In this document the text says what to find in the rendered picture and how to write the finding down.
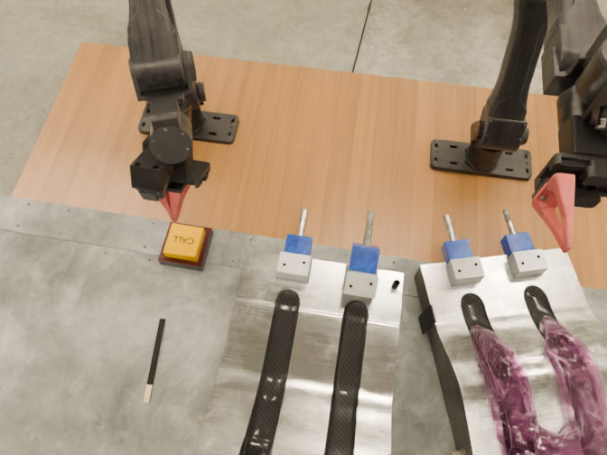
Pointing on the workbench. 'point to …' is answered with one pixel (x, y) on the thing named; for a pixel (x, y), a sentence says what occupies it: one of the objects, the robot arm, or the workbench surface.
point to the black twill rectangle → (427, 319)
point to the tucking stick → (154, 361)
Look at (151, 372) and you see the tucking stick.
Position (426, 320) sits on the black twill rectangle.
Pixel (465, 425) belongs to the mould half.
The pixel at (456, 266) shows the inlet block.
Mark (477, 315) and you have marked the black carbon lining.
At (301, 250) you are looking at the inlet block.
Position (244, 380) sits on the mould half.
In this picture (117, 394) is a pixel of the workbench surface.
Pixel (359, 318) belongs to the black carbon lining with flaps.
